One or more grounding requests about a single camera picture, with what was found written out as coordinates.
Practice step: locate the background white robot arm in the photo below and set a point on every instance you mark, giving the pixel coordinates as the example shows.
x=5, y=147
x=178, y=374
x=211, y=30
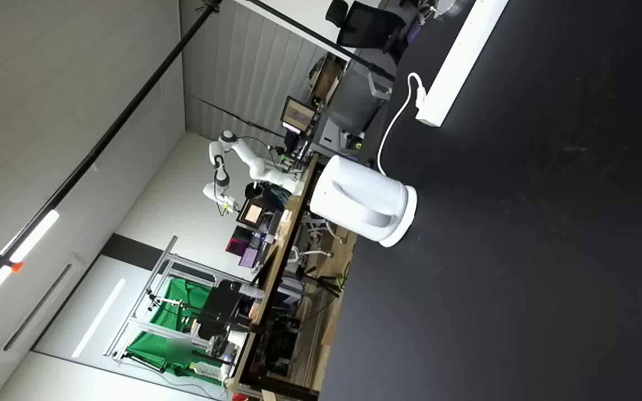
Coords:
x=259, y=169

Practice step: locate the white electric kettle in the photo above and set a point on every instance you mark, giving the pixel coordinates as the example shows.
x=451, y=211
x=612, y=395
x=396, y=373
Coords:
x=365, y=201

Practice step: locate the wooden background workbench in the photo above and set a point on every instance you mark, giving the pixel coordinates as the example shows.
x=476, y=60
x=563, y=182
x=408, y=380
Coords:
x=244, y=380

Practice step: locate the white extension cord power strip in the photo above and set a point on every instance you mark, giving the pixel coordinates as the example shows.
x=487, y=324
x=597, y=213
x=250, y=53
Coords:
x=460, y=60

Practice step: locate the black camera tripod pole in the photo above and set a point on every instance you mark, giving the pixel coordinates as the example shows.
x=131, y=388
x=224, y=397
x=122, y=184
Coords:
x=100, y=147

